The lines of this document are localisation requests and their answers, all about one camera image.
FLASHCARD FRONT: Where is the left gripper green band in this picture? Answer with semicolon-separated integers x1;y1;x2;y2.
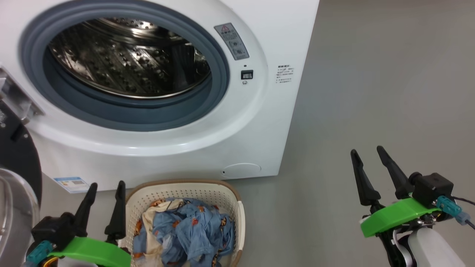
48;181;131;267

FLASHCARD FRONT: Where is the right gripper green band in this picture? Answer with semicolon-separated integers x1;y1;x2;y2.
350;146;443;238

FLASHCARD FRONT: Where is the cream patterned garment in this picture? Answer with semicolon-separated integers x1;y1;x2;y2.
142;199;184;262

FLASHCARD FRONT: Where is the blue patterned garment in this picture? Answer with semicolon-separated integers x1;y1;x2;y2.
133;198;235;267

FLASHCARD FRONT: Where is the black round glass door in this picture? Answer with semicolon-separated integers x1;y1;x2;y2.
0;67;43;267

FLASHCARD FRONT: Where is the grey rubber door gasket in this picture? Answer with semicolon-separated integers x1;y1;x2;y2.
19;0;231;132

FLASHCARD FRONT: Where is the cream perforated laundry basket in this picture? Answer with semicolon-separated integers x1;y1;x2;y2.
119;179;246;267

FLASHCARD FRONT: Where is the white washing machine body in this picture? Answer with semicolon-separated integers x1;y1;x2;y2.
0;0;320;193

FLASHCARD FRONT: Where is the steel washing drum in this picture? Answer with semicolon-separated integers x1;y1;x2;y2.
47;17;213;99

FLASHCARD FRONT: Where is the blue energy label sticker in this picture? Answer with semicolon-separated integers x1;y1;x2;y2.
53;176;91;194

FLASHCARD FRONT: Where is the round filter cover flap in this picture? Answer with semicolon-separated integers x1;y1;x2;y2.
222;163;262;179

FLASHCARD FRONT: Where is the grey warning sticker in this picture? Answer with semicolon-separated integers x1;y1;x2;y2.
214;23;250;61

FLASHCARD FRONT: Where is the left teal connector cable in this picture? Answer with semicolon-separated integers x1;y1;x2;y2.
23;240;57;267

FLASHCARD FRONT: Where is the teal connector cable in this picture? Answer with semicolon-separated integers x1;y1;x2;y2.
436;195;475;230
23;240;57;267

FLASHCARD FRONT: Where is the right teal connector cable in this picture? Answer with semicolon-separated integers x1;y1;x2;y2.
436;195;475;230

